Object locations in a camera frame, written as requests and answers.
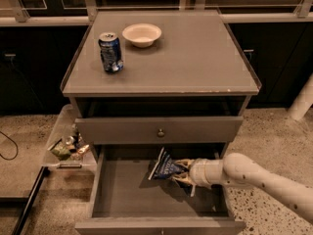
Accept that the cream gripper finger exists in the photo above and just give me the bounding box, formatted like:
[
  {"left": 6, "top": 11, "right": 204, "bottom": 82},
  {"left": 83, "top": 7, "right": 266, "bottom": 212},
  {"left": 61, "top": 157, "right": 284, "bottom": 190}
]
[
  {"left": 171, "top": 172, "right": 196, "bottom": 188},
  {"left": 174, "top": 159, "right": 194, "bottom": 169}
]

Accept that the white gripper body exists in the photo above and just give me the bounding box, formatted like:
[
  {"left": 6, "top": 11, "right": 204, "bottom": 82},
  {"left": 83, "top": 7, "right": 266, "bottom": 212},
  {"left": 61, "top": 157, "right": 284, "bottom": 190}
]
[{"left": 188, "top": 159, "right": 228, "bottom": 188}]

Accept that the blue chip bag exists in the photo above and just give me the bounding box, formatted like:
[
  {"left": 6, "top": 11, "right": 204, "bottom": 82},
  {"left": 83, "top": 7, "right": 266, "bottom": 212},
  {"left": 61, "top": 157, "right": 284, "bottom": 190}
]
[{"left": 147, "top": 146, "right": 197, "bottom": 198}]

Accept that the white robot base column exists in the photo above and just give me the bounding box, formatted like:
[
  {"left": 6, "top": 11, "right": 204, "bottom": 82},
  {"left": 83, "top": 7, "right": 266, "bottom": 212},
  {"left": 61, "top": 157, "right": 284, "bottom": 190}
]
[{"left": 288, "top": 73, "right": 313, "bottom": 120}]

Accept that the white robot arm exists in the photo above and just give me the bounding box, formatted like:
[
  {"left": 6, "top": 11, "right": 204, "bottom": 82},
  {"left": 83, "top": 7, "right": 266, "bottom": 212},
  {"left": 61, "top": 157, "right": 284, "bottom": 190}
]
[{"left": 173, "top": 153, "right": 313, "bottom": 223}]

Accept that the grey top drawer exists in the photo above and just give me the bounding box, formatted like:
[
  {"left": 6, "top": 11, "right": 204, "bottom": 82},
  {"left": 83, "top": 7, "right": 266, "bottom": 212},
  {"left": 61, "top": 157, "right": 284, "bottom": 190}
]
[{"left": 75, "top": 117, "right": 243, "bottom": 145}]

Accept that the round brass drawer knob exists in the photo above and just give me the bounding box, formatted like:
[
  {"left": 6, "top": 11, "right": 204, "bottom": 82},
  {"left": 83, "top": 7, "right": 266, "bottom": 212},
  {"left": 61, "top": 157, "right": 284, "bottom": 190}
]
[{"left": 157, "top": 129, "right": 165, "bottom": 138}]

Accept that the grey drawer cabinet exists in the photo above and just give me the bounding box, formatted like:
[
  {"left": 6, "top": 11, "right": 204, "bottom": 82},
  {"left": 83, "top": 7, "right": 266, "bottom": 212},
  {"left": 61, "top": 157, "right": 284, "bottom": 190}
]
[{"left": 62, "top": 11, "right": 260, "bottom": 159}]

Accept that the grey open middle drawer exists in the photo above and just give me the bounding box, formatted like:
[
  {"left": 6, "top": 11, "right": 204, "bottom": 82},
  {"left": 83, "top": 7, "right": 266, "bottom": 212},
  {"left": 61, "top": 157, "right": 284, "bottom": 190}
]
[{"left": 75, "top": 145, "right": 246, "bottom": 235}]

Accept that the clear plastic bin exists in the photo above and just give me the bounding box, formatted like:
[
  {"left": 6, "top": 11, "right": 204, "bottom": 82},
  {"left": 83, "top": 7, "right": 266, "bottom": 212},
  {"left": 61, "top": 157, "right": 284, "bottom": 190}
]
[{"left": 43, "top": 104, "right": 96, "bottom": 170}]

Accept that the green snack packet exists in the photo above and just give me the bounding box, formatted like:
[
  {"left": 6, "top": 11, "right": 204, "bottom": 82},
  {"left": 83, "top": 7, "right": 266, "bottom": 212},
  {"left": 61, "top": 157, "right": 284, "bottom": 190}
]
[{"left": 49, "top": 141, "right": 71, "bottom": 161}]

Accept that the white paper bowl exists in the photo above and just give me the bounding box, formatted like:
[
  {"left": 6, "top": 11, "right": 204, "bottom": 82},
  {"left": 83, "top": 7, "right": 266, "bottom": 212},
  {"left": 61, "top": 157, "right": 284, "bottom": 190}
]
[{"left": 122, "top": 23, "right": 162, "bottom": 48}]

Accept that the blue soda can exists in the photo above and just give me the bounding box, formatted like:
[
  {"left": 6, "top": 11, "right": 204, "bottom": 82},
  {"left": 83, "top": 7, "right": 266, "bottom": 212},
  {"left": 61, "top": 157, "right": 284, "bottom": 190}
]
[{"left": 98, "top": 32, "right": 123, "bottom": 73}]

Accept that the black floor cable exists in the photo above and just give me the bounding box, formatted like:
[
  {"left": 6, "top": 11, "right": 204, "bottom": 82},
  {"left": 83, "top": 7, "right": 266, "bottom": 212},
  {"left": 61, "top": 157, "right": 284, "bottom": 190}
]
[{"left": 0, "top": 129, "right": 20, "bottom": 161}]

